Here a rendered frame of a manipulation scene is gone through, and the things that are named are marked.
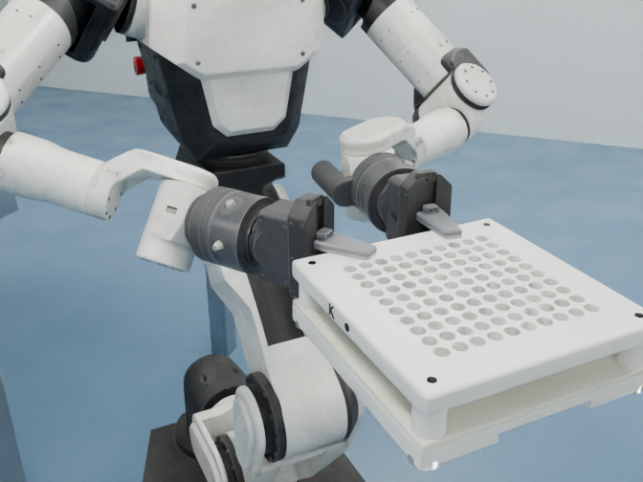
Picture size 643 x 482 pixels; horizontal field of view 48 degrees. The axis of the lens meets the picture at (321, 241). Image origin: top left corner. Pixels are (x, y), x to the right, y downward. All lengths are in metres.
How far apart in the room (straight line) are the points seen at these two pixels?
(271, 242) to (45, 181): 0.28
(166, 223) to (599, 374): 0.48
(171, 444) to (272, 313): 0.64
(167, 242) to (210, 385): 0.81
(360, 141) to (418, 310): 0.37
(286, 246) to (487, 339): 0.25
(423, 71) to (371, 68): 3.56
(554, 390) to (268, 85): 0.67
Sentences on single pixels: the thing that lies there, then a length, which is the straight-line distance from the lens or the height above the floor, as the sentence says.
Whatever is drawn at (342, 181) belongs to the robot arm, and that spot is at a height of 0.97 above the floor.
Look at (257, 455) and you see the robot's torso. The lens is 1.15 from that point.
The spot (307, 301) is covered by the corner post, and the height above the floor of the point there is 0.94.
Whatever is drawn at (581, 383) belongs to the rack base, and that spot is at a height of 0.93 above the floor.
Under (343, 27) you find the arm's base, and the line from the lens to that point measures 1.26.
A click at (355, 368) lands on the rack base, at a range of 0.64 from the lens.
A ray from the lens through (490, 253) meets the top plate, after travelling 0.75.
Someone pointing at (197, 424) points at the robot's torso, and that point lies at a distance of 1.54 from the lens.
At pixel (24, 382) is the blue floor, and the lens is 2.37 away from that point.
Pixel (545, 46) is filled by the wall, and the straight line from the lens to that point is 4.51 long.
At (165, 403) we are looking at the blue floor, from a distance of 2.16.
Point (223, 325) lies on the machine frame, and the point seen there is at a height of 0.11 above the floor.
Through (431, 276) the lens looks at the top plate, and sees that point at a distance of 0.70.
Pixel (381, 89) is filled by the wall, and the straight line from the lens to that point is 4.75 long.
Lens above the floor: 1.30
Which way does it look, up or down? 25 degrees down
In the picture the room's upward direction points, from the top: straight up
